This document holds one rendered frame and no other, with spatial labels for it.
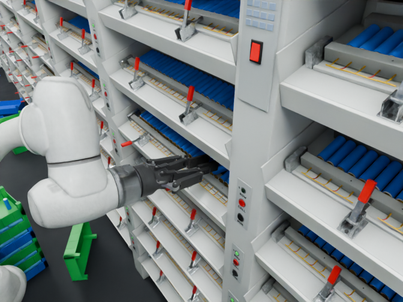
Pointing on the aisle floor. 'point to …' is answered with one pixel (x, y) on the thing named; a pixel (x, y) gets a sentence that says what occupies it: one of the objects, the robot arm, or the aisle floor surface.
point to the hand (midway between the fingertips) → (203, 164)
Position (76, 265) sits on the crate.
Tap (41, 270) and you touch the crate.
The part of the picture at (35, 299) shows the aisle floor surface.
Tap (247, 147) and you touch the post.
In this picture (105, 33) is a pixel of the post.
